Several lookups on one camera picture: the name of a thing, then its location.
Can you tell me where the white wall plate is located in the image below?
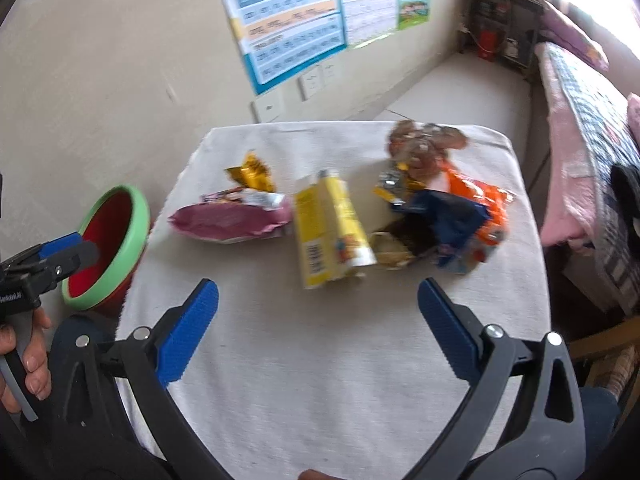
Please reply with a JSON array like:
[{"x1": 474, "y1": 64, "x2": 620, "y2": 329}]
[{"x1": 251, "y1": 91, "x2": 286, "y2": 123}]

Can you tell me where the red container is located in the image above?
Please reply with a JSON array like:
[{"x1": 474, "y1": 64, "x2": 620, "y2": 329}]
[{"x1": 475, "y1": 29, "x2": 501, "y2": 61}]

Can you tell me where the silver printed wrapper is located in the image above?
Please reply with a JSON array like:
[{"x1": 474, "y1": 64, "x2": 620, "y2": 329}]
[{"x1": 201, "y1": 187, "x2": 281, "y2": 211}]

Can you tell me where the orange snack bag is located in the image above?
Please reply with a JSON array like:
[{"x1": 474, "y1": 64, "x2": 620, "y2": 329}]
[{"x1": 440, "y1": 160, "x2": 516, "y2": 261}]

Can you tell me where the yellow foil wrapper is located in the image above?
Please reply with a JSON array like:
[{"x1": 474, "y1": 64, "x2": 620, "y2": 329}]
[{"x1": 374, "y1": 170, "x2": 418, "y2": 206}]

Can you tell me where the bed with pink sheet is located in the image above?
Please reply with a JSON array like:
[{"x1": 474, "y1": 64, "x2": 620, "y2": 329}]
[{"x1": 532, "y1": 42, "x2": 640, "y2": 318}]

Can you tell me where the wooden chair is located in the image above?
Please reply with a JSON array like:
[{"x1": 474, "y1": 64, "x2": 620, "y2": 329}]
[{"x1": 570, "y1": 317, "x2": 640, "y2": 391}]

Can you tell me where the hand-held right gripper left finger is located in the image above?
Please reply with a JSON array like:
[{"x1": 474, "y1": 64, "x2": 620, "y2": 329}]
[{"x1": 50, "y1": 278, "x2": 236, "y2": 480}]

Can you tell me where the black clothing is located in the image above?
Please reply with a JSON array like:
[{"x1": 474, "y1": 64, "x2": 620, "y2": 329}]
[{"x1": 610, "y1": 162, "x2": 640, "y2": 241}]

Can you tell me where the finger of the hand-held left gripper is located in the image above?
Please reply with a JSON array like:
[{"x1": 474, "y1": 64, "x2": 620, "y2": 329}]
[
  {"x1": 10, "y1": 232, "x2": 83, "y2": 268},
  {"x1": 30, "y1": 241, "x2": 100, "y2": 286}
]

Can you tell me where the gold candy wrapper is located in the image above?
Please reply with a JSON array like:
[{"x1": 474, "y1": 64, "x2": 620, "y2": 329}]
[{"x1": 223, "y1": 150, "x2": 277, "y2": 193}]

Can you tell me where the person's left hand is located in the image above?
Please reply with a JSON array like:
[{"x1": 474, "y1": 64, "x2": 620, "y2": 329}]
[{"x1": 0, "y1": 307, "x2": 53, "y2": 413}]

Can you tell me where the pink floral blanket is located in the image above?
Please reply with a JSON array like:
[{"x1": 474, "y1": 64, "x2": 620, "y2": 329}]
[{"x1": 627, "y1": 92, "x2": 640, "y2": 146}]

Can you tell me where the white character chart poster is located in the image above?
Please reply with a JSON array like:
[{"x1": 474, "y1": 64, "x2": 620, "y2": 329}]
[{"x1": 334, "y1": 0, "x2": 401, "y2": 50}]

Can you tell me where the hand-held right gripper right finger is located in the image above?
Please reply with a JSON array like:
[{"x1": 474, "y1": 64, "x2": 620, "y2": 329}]
[{"x1": 405, "y1": 277, "x2": 586, "y2": 480}]

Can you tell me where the white table cloth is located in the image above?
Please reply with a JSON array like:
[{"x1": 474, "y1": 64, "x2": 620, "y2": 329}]
[{"x1": 116, "y1": 120, "x2": 552, "y2": 480}]

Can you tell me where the blue letter chart poster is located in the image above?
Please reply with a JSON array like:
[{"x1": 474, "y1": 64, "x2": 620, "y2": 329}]
[{"x1": 210, "y1": 0, "x2": 348, "y2": 97}]

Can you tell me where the maroon snack bag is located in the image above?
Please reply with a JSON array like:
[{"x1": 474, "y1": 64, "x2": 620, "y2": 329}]
[{"x1": 167, "y1": 195, "x2": 293, "y2": 245}]

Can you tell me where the green-rimmed red basin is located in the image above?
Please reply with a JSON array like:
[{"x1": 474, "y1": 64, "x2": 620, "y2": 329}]
[{"x1": 61, "y1": 185, "x2": 152, "y2": 316}]

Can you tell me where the dark blue snack bag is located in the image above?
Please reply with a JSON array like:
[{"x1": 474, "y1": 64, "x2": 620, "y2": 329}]
[{"x1": 395, "y1": 189, "x2": 491, "y2": 273}]

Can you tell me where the dark metal shelf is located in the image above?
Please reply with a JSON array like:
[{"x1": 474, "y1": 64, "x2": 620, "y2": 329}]
[{"x1": 457, "y1": 0, "x2": 546, "y2": 68}]

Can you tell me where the brown crumpled paper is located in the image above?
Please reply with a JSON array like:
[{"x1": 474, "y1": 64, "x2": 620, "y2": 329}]
[{"x1": 387, "y1": 120, "x2": 469, "y2": 178}]

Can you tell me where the purple pillow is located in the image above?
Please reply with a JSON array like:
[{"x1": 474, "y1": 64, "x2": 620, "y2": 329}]
[{"x1": 542, "y1": 0, "x2": 610, "y2": 71}]

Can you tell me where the blue plaid quilt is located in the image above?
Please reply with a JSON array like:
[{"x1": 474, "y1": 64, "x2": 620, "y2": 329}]
[{"x1": 542, "y1": 42, "x2": 640, "y2": 316}]

